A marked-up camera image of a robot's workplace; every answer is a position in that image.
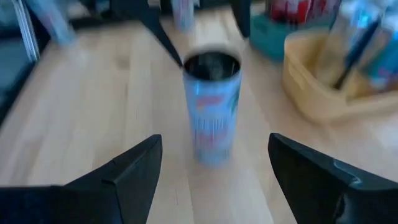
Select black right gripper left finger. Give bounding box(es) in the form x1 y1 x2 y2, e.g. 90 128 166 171
0 134 164 224

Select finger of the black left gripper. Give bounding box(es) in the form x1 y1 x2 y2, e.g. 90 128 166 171
136 6 184 68
231 0 252 39

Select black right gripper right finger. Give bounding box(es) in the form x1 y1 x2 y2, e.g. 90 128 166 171
267 133 398 224

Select teal plastic bin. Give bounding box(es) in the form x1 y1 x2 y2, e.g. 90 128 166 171
248 14 332 62

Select yellow plastic bin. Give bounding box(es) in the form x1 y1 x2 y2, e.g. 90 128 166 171
280 29 398 124

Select light blue slim drink can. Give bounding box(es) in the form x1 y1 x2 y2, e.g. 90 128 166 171
182 46 244 169

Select silver aluminium bracket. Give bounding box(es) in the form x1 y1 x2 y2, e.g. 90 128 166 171
11 0 40 62

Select black aluminium table frame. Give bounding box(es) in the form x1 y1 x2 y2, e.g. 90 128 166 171
0 0 175 125

